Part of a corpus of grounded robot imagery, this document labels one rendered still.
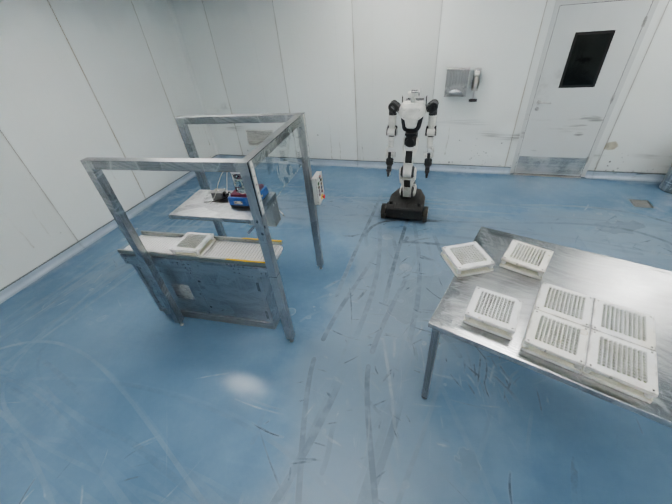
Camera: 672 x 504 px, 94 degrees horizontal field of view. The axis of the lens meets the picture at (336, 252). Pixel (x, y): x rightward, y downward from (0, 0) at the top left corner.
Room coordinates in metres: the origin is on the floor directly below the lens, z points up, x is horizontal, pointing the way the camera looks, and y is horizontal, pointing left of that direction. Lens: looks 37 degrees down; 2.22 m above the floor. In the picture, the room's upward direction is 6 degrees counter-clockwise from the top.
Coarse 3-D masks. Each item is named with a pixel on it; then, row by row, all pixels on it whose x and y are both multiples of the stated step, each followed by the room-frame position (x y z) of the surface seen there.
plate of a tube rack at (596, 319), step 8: (600, 304) 1.07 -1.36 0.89; (608, 304) 1.07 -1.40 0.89; (616, 304) 1.06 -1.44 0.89; (592, 312) 1.04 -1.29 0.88; (600, 312) 1.02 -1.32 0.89; (632, 312) 1.00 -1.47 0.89; (640, 312) 1.00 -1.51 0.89; (592, 320) 0.98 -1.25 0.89; (600, 320) 0.98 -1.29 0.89; (632, 320) 0.96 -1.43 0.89; (648, 320) 0.95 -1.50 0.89; (592, 328) 0.93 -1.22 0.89; (600, 328) 0.93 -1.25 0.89; (608, 328) 0.92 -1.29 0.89; (632, 328) 0.91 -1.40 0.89; (648, 328) 0.90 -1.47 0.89; (616, 336) 0.88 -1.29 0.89; (624, 336) 0.87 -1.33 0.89; (632, 336) 0.87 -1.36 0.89; (648, 336) 0.86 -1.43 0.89; (640, 344) 0.82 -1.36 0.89; (648, 344) 0.82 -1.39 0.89
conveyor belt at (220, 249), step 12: (144, 240) 2.31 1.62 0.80; (156, 240) 2.29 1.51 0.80; (168, 240) 2.27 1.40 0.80; (216, 240) 2.20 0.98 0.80; (168, 252) 2.09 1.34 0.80; (216, 252) 2.03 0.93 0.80; (228, 252) 2.01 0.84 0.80; (240, 252) 2.00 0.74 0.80; (252, 252) 1.98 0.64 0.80; (276, 252) 1.95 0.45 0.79
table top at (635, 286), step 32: (576, 256) 1.54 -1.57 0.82; (608, 256) 1.51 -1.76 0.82; (448, 288) 1.37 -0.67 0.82; (512, 288) 1.32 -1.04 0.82; (576, 288) 1.27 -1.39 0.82; (608, 288) 1.24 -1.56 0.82; (640, 288) 1.22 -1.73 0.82; (448, 320) 1.13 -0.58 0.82; (512, 352) 0.89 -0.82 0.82; (576, 384) 0.71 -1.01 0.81
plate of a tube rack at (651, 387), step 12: (600, 336) 0.88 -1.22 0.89; (588, 348) 0.83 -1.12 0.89; (612, 348) 0.82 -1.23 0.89; (636, 348) 0.80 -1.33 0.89; (588, 360) 0.77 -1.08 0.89; (612, 360) 0.76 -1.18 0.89; (648, 360) 0.74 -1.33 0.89; (600, 372) 0.71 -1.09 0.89; (612, 372) 0.70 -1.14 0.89; (648, 372) 0.69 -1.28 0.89; (636, 384) 0.64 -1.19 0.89; (648, 384) 0.64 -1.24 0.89
